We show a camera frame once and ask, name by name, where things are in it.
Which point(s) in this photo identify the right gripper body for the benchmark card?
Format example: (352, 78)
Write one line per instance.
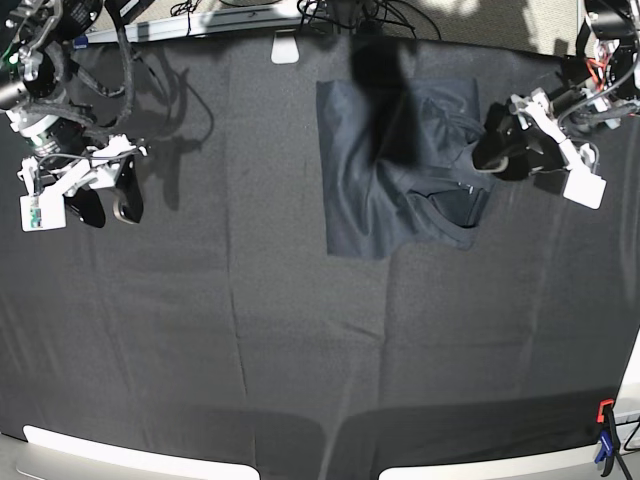
(58, 144)

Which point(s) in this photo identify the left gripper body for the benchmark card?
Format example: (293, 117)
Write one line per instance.
(572, 121)

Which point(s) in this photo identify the dark grey t-shirt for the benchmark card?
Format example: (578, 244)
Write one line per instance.
(396, 163)

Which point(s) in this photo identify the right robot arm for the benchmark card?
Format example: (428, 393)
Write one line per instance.
(69, 119)

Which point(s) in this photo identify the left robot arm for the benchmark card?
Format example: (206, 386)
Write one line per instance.
(607, 55)

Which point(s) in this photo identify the black table cloth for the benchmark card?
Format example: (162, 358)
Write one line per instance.
(219, 328)

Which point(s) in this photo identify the red blue clamp front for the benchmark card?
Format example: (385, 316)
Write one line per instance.
(608, 437)

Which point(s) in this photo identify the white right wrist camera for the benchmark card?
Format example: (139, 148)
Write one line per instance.
(42, 212)

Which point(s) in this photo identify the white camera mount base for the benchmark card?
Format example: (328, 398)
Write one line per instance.
(285, 49)

